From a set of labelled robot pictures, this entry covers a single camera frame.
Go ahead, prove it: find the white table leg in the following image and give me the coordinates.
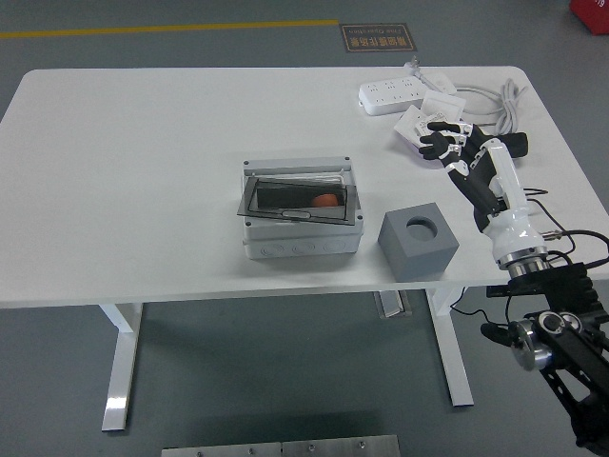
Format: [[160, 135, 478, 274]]
[[424, 287, 476, 408], [98, 301, 146, 432]]

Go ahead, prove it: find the silver floor outlet box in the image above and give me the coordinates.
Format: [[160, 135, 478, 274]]
[[372, 288, 414, 319]]

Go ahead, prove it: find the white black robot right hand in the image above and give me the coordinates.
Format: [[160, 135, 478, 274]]
[[417, 121, 547, 266]]

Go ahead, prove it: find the black power adapter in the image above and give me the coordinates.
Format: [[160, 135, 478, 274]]
[[499, 131, 530, 161]]

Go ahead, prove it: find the brown floor sign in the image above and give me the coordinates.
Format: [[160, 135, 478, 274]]
[[340, 22, 419, 53]]

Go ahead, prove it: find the black cable with metal connector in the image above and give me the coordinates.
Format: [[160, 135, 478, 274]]
[[521, 187, 609, 261]]

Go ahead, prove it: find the grey metal plate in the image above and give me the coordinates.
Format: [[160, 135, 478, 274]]
[[160, 441, 283, 457], [281, 433, 402, 457]]

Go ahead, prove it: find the grey block holder with hole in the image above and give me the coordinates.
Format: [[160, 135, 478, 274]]
[[379, 202, 461, 282]]

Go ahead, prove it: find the small white adapter box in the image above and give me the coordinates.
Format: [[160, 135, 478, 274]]
[[424, 73, 459, 95]]

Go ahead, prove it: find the smoky clear hinged box lid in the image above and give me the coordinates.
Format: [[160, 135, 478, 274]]
[[236, 173, 361, 228]]

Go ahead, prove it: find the white power strip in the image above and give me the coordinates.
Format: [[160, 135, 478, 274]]
[[357, 76, 428, 117]]

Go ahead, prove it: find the white bundled power cord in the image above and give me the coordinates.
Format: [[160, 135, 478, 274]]
[[451, 77, 530, 138]]

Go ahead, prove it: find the red object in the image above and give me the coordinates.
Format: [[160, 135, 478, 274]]
[[569, 0, 609, 37]]

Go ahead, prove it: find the yellow floor tape line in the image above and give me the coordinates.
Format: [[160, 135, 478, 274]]
[[0, 18, 341, 40]]

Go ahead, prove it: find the white three-pin plug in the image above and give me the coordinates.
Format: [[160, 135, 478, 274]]
[[403, 55, 427, 80]]

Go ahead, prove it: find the grey plastic junction box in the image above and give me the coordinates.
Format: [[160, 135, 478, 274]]
[[241, 154, 366, 261]]

